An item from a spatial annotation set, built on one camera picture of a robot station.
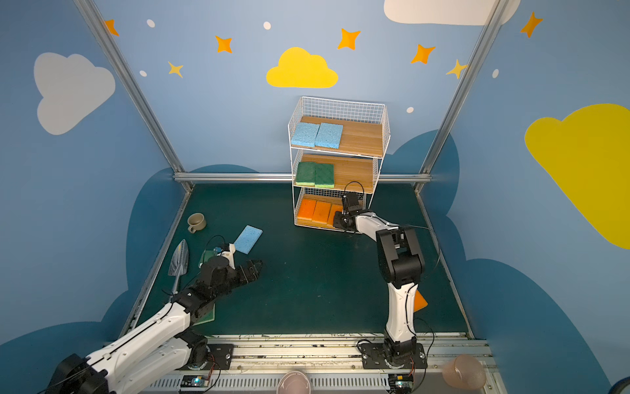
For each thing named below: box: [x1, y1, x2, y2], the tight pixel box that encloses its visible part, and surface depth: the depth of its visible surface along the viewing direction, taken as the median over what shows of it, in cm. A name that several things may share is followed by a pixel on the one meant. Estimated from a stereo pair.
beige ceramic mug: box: [187, 211, 207, 234], surface depth 104 cm
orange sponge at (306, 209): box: [296, 198, 317, 221], surface depth 110 cm
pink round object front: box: [276, 371, 312, 394], surface depth 72 cm
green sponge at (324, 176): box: [315, 162, 335, 188], surface depth 90 cm
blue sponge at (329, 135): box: [314, 122, 343, 150], surface depth 78 cm
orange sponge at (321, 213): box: [311, 200, 332, 225], surface depth 110 cm
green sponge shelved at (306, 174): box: [295, 161, 316, 188], surface depth 92 cm
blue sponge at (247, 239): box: [233, 224, 264, 255], surface depth 103 cm
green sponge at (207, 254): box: [198, 248, 218, 268], surface depth 97 cm
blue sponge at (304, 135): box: [291, 122, 320, 147], surface depth 78 cm
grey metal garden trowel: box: [168, 238, 189, 294], surface depth 95 cm
